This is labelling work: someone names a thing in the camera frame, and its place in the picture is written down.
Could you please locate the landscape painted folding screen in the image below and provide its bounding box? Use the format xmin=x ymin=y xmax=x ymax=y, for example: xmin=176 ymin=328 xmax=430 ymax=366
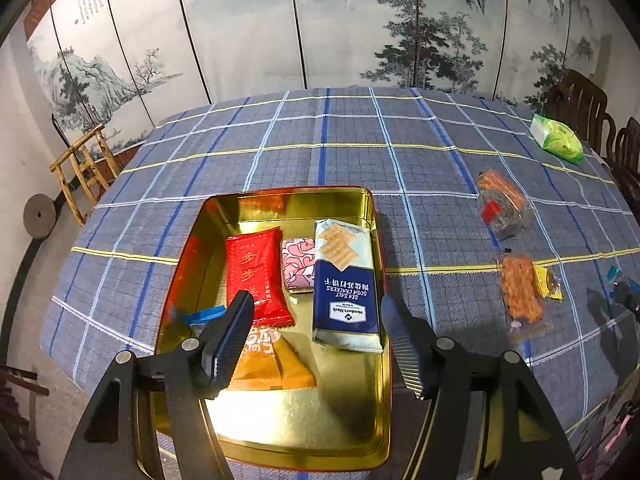
xmin=25 ymin=0 xmax=613 ymax=153

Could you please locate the orange triangular snack packet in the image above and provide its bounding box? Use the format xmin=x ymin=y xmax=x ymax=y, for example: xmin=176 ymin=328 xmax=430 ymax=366
xmin=227 ymin=325 xmax=317 ymax=392

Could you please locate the gold metal tin tray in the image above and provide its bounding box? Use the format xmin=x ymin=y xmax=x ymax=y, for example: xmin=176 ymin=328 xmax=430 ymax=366
xmin=150 ymin=186 xmax=392 ymax=472

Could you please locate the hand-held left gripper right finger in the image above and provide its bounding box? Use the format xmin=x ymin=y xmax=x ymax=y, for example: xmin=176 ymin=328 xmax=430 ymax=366
xmin=381 ymin=294 xmax=583 ymax=480

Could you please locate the dark wooden chair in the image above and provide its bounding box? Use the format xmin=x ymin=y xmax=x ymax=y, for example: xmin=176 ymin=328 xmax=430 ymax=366
xmin=602 ymin=116 xmax=640 ymax=221
xmin=544 ymin=68 xmax=617 ymax=147

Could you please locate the round stone millstone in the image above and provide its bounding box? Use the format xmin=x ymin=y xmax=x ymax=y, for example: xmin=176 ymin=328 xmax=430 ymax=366
xmin=23 ymin=193 xmax=54 ymax=239

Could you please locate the purple patterned clothing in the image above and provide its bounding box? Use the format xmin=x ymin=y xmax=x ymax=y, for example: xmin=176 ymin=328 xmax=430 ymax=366
xmin=575 ymin=380 xmax=640 ymax=467

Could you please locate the blue striped candy wrapper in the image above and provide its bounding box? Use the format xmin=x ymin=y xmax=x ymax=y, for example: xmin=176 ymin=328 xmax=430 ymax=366
xmin=171 ymin=305 xmax=227 ymax=332

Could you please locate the red snack packet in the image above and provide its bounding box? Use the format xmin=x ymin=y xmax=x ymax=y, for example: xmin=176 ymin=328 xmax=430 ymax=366
xmin=225 ymin=226 xmax=295 ymax=329

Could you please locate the clear packet of orange biscuits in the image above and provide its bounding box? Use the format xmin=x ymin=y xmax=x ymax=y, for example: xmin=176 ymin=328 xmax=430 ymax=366
xmin=495 ymin=252 xmax=554 ymax=344

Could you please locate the blue and white cracker pack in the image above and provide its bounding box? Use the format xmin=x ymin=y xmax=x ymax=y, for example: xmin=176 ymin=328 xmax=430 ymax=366
xmin=312 ymin=218 xmax=385 ymax=354

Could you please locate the dark wooden furniture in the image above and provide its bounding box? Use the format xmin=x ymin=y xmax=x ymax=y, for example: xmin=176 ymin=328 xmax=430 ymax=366
xmin=0 ymin=364 xmax=53 ymax=480

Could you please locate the bamboo chair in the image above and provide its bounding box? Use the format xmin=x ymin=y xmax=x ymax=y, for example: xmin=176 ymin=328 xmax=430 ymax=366
xmin=49 ymin=124 xmax=121 ymax=227

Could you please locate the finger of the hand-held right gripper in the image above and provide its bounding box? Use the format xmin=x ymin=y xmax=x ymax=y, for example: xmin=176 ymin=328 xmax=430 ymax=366
xmin=614 ymin=280 xmax=640 ymax=317

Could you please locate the green tissue pack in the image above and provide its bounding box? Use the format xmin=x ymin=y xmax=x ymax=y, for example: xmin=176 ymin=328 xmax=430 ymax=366
xmin=529 ymin=113 xmax=585 ymax=164

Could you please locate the pink patterned snack packet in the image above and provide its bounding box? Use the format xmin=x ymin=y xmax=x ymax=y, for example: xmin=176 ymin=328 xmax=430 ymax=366
xmin=281 ymin=237 xmax=317 ymax=294

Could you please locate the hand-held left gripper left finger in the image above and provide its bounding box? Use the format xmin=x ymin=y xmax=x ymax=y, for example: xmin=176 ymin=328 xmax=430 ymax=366
xmin=59 ymin=290 xmax=256 ymax=480

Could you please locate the blue plaid tablecloth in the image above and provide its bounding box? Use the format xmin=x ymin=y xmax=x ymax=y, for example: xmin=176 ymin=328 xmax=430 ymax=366
xmin=40 ymin=85 xmax=640 ymax=480

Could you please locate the clear packet of reddish-brown biscuits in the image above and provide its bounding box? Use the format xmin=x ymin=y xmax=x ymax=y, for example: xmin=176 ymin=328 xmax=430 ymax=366
xmin=475 ymin=169 xmax=530 ymax=211

